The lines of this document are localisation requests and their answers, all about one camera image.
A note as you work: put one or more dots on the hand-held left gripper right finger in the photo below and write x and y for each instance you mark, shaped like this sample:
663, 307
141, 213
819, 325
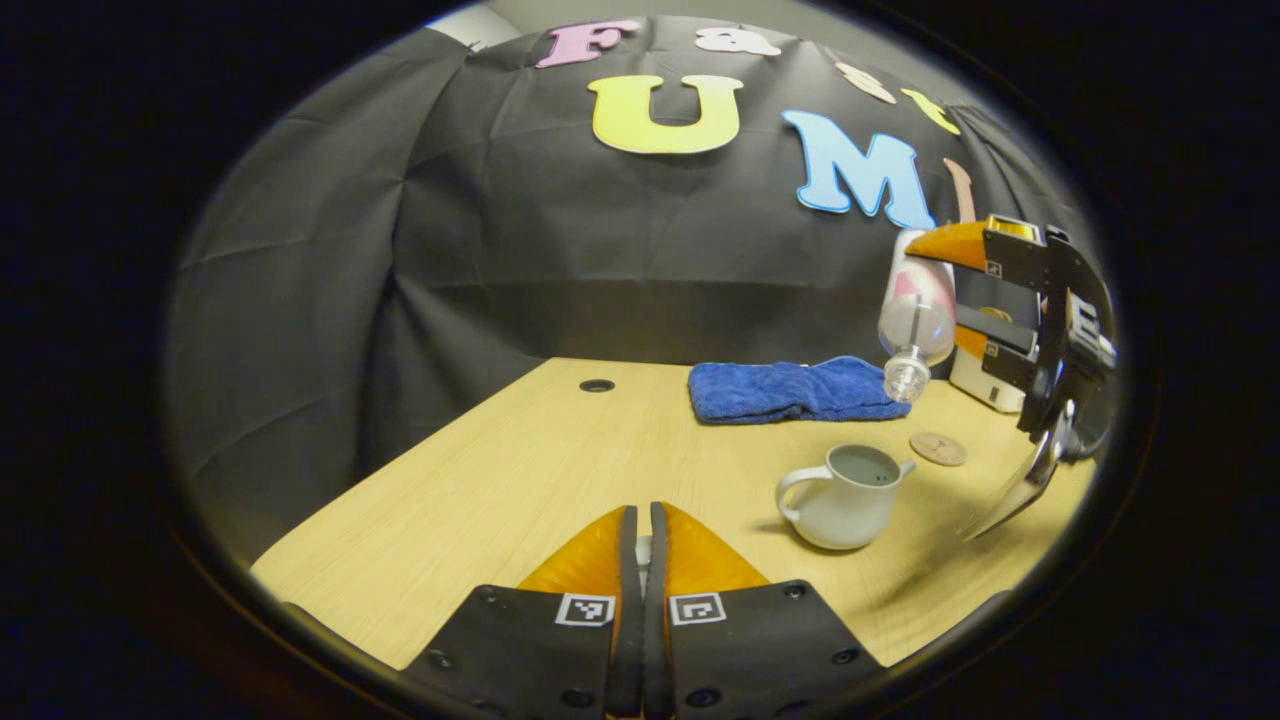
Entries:
656, 620

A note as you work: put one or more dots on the white ceramic teacup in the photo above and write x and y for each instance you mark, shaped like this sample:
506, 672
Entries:
840, 515

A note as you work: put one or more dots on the white teacup lid blue pattern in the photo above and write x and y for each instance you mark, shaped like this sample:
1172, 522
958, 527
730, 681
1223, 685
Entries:
644, 552

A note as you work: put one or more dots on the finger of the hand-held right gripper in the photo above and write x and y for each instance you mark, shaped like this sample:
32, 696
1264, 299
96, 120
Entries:
1010, 250
1000, 355

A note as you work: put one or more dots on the round wooden coaster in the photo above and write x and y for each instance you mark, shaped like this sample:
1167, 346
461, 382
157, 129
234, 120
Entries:
938, 449

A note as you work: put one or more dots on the black backdrop cloth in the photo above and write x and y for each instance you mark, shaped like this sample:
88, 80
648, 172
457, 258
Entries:
560, 250

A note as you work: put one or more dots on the clear plastic water bottle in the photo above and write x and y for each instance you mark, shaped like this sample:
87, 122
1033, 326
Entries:
915, 320

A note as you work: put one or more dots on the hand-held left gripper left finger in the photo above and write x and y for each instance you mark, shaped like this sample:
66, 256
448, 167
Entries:
628, 620

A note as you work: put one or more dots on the blue folded towel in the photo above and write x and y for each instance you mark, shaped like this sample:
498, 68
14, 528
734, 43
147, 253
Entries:
790, 392

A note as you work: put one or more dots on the white toaster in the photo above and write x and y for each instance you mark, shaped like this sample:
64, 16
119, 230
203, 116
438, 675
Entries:
985, 388

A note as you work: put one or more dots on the brown bread slice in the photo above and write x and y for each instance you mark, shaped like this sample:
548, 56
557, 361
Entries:
996, 313

